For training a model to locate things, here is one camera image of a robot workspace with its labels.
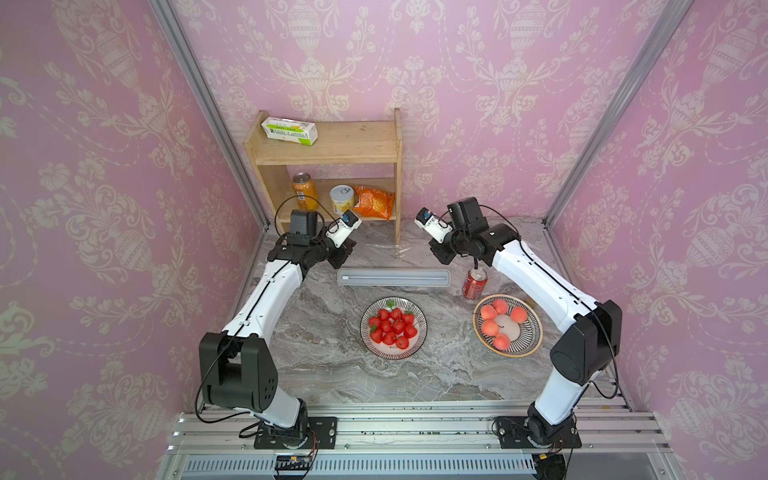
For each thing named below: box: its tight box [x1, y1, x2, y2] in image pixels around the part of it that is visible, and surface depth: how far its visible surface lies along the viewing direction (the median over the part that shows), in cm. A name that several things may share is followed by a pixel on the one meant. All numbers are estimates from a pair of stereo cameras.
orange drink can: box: [292, 172, 318, 210], surface depth 89 cm
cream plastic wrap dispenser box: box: [337, 268, 452, 287], surface depth 96 cm
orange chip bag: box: [352, 186, 395, 222], surface depth 93 cm
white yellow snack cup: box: [330, 184, 355, 215], surface depth 94 cm
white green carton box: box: [261, 116, 319, 146], surface depth 81 cm
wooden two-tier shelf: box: [243, 108, 403, 245], surface depth 86 cm
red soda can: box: [462, 267, 488, 301], surface depth 95 cm
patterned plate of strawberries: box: [360, 296, 428, 360], surface depth 91 cm
